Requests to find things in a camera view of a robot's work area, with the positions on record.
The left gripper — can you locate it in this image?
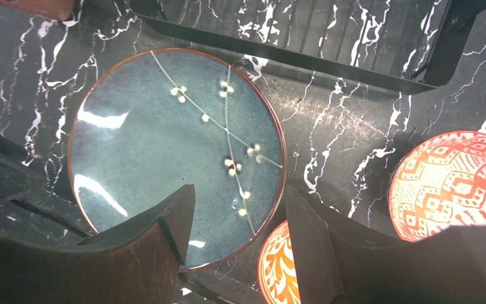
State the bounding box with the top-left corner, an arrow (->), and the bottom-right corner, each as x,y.
0,122 -> 47,236

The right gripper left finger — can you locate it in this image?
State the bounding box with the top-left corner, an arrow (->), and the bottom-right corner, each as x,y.
0,184 -> 196,303

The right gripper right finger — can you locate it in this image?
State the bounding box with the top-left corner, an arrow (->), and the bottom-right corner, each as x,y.
285,186 -> 486,303

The dark blue glazed plate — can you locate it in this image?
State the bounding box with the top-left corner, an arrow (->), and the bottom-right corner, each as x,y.
68,48 -> 287,272

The black wire dish rack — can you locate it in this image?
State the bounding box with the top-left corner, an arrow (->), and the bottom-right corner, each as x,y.
130,0 -> 486,95

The orange floral pattern bowl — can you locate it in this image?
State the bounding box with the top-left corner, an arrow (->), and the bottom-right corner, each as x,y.
258,221 -> 301,304

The red geometric pattern bowl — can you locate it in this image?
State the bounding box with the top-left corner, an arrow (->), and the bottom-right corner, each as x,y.
388,131 -> 486,242

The large brown mug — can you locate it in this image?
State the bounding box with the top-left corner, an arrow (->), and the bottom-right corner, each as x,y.
0,0 -> 76,21

